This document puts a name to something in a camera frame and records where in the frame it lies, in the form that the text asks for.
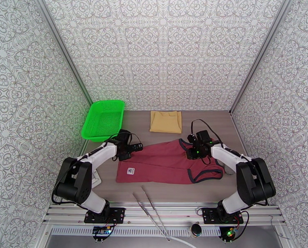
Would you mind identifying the red tank top blue trim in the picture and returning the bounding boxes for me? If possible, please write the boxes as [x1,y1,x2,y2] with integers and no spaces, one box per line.
[115,138,225,185]

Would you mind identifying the tan garment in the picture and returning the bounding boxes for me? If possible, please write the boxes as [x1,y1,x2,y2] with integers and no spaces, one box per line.
[149,110,183,134]

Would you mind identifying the green plastic mesh basket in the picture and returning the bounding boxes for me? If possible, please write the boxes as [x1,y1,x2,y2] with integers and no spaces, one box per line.
[81,100,125,143]

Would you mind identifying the white grey plastic holder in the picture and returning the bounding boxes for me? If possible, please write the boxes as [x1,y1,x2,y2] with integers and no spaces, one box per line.
[91,170,103,189]

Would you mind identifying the long metal tweezers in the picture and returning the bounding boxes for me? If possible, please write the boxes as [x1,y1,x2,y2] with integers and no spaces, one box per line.
[132,185,172,242]

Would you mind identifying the black round push button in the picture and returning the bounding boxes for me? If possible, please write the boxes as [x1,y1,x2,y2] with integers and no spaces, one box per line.
[190,223,203,239]

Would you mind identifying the small circuit board blue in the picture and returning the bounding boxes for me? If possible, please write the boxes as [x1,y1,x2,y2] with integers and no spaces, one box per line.
[91,225,112,241]

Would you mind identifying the small circuit board green light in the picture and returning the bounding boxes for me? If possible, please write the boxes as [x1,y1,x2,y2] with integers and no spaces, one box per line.
[221,227,239,241]

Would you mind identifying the white plastic tube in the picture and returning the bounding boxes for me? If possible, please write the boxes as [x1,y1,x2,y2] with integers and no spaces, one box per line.
[169,237,197,248]

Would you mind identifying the black right camera cable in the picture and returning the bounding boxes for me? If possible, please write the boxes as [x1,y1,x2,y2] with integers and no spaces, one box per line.
[191,119,223,150]

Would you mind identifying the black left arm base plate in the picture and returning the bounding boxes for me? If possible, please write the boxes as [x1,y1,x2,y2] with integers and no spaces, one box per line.
[84,207,126,224]

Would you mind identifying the aluminium mounting rail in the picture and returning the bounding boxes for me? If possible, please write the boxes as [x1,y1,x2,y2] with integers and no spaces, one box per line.
[43,202,286,226]

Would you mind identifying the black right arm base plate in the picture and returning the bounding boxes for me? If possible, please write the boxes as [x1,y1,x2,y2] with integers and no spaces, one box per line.
[202,207,244,225]

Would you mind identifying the white slotted cable duct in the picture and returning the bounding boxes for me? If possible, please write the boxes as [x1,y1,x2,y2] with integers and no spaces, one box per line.
[50,227,222,237]

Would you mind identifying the aluminium frame post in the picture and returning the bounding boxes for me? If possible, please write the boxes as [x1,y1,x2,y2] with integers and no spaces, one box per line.
[229,0,292,116]
[32,0,93,105]

